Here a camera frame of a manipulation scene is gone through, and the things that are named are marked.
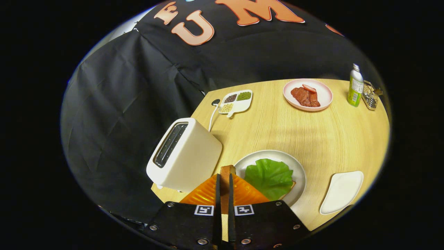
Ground white square plate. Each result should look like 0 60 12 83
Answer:
319 170 364 215

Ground white round plate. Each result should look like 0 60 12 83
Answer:
233 150 307 208

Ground white divided condiment dish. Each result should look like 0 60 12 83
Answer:
219 90 253 118

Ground toasted bread slice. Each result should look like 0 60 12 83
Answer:
220 165 237 214

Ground white bread slice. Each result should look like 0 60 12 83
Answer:
279 181 297 200

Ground wire cutlery basket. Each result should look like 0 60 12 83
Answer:
362 81 382 111

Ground silver bottle green label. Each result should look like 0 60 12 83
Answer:
347 64 364 107

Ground green lettuce leaf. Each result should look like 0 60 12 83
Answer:
245 158 294 201

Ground white toaster cable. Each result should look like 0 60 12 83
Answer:
208 99 221 132

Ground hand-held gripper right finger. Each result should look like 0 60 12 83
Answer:
228 174 310 248

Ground black backdrop cloth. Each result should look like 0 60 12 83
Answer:
61 0 382 226

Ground white toaster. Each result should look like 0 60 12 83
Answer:
146 117 223 193

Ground brown meat pieces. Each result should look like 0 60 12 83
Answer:
291 87 321 108

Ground pink round plate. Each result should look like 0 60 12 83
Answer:
283 78 333 112

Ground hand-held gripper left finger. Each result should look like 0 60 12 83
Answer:
144 174 222 248

